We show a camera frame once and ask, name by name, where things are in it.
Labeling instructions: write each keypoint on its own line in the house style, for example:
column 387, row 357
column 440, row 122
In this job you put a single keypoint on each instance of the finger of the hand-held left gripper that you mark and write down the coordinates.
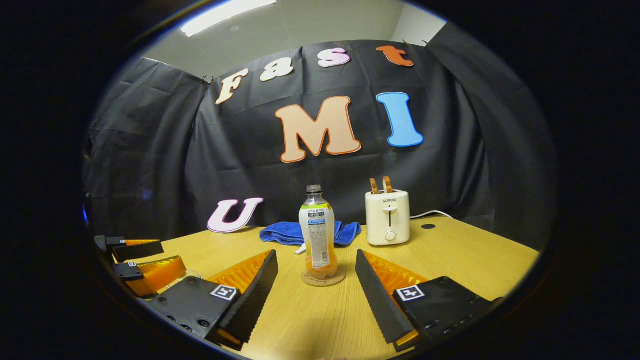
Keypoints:
column 160, row 275
column 140, row 248

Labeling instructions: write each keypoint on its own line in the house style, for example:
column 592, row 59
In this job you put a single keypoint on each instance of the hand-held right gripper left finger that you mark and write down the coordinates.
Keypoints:
column 255, row 300

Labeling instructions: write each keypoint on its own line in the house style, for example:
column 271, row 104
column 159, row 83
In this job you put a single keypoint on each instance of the round cork coaster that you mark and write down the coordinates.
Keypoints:
column 310, row 281

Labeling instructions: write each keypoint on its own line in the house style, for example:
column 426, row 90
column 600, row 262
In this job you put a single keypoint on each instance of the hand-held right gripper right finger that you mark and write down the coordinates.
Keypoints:
column 380, row 300

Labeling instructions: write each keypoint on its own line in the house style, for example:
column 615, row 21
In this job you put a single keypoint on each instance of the clear labelled water bottle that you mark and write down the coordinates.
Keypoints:
column 318, row 235

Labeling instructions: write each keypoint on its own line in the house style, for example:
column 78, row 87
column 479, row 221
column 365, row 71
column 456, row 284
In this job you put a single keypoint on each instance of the black backdrop cloth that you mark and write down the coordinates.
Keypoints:
column 150, row 150

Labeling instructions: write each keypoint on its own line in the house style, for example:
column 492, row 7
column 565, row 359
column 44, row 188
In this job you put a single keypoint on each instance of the blue folded towel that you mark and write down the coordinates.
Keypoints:
column 280, row 232

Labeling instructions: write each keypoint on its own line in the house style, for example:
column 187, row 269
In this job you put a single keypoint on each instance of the toast slice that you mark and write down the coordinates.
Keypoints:
column 374, row 186
column 387, row 184

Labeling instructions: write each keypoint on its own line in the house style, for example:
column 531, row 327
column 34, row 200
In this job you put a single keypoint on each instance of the black round table grommet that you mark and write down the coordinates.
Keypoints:
column 428, row 226

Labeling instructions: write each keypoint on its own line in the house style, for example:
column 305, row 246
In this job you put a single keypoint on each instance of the cream white toaster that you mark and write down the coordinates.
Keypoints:
column 387, row 220

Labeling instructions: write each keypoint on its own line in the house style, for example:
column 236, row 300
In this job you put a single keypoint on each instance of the ceiling light panel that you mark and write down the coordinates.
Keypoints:
column 225, row 15

